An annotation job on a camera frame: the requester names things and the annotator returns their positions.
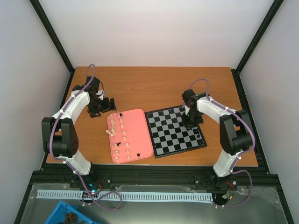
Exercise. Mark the black and white chessboard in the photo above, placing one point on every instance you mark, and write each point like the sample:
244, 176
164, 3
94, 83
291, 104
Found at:
168, 135

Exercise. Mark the black aluminium frame base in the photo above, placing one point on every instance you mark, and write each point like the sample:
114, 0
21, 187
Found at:
151, 88

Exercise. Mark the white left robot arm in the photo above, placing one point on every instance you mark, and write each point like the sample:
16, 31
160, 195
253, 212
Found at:
60, 139

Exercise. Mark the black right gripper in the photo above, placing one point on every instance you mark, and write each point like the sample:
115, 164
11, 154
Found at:
187, 124

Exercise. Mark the light blue cable duct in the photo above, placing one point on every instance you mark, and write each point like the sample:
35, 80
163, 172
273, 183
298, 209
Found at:
129, 196

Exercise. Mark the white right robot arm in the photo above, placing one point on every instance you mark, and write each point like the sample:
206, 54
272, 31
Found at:
236, 136

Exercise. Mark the blue plastic bin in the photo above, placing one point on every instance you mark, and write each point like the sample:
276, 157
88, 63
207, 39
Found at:
65, 213

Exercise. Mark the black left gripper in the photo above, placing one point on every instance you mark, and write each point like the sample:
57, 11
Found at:
93, 112

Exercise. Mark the pink plastic tray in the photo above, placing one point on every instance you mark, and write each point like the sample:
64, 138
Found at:
136, 140

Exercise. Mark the white king chess piece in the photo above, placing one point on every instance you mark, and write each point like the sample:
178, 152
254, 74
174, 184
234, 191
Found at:
108, 132

